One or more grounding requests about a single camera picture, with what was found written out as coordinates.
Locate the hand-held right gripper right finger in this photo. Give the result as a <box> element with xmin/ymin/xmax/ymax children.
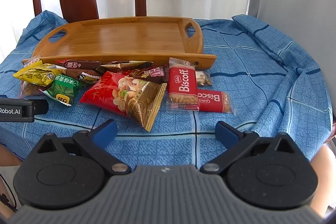
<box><xmin>200</xmin><ymin>121</ymin><xmax>300</xmax><ymax>175</ymax></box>

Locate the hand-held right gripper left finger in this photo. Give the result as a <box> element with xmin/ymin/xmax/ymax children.
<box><xmin>34</xmin><ymin>119</ymin><xmax>132</xmax><ymax>176</ymax></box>

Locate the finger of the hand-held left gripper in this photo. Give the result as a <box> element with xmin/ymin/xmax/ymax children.
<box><xmin>33</xmin><ymin>99</ymin><xmax>49</xmax><ymax>118</ymax></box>

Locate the green snack packet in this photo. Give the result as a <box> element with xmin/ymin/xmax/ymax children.
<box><xmin>39</xmin><ymin>74</ymin><xmax>80</xmax><ymax>106</ymax></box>

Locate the maroon and gold candy packet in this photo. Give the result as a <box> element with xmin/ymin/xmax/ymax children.
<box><xmin>96</xmin><ymin>61</ymin><xmax>153</xmax><ymax>74</ymax></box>

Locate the red candy wrapper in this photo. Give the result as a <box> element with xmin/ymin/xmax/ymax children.
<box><xmin>129</xmin><ymin>66</ymin><xmax>170</xmax><ymax>84</ymax></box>

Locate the wooden tray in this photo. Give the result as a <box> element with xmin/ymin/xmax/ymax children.
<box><xmin>22</xmin><ymin>16</ymin><xmax>217</xmax><ymax>69</ymax></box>

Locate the clear pink-edged snack packet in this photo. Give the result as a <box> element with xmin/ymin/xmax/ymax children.
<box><xmin>18</xmin><ymin>80</ymin><xmax>46</xmax><ymax>98</ymax></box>

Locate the yellow snack packet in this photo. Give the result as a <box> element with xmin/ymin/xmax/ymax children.
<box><xmin>13</xmin><ymin>61</ymin><xmax>63</xmax><ymax>88</ymax></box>

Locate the red biscuit packet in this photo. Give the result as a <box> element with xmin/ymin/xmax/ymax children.
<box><xmin>196</xmin><ymin>90</ymin><xmax>235</xmax><ymax>115</ymax></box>
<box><xmin>167</xmin><ymin>57</ymin><xmax>200</xmax><ymax>111</ymax></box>

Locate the red nut bag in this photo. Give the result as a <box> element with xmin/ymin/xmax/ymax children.
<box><xmin>79</xmin><ymin>70</ymin><xmax>168</xmax><ymax>132</ymax></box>

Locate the brown wafer packet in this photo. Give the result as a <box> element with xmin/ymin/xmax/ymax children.
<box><xmin>64</xmin><ymin>68</ymin><xmax>101</xmax><ymax>86</ymax></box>

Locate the brown chocolate bar packet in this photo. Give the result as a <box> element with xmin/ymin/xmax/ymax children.
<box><xmin>56</xmin><ymin>59</ymin><xmax>101</xmax><ymax>70</ymax></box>

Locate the clear nut packet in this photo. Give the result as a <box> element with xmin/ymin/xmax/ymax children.
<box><xmin>196</xmin><ymin>70</ymin><xmax>212</xmax><ymax>87</ymax></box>

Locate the blue checked tablecloth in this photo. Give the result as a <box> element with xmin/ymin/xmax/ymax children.
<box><xmin>0</xmin><ymin>10</ymin><xmax>335</xmax><ymax>169</ymax></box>

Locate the person's right leg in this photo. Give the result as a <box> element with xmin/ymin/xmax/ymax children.
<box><xmin>311</xmin><ymin>145</ymin><xmax>336</xmax><ymax>214</ymax></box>

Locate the white covered chair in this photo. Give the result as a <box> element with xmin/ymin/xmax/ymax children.
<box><xmin>245</xmin><ymin>0</ymin><xmax>336</xmax><ymax>114</ymax></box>

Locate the black cable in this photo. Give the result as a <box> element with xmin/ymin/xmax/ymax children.
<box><xmin>0</xmin><ymin>173</ymin><xmax>17</xmax><ymax>210</ymax></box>

